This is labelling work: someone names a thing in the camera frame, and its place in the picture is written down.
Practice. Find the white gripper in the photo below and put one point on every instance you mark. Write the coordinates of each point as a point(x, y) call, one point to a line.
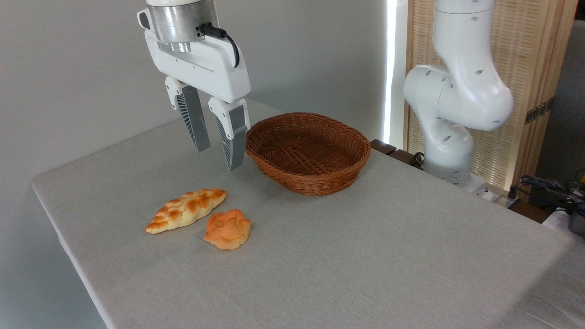
point(205, 64)

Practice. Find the long braided bread loaf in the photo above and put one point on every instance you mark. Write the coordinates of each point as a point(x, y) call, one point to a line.
point(186, 210)

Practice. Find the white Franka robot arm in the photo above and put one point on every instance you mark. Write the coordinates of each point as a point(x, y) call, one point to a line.
point(457, 91)

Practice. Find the brown wicker basket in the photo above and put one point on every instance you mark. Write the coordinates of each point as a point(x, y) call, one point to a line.
point(308, 155)

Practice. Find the round orange bread bun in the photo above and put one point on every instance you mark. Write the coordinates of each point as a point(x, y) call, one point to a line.
point(227, 229)

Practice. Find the dark wooden block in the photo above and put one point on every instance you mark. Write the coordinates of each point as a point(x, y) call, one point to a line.
point(383, 146)

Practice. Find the grey tablecloth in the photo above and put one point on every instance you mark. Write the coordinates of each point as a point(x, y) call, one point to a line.
point(365, 256)

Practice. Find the dark metal screen hinge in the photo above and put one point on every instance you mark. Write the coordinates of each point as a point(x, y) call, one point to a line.
point(539, 111)

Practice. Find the wooden slatted folding screen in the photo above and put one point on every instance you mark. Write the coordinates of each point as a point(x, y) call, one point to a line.
point(534, 59)

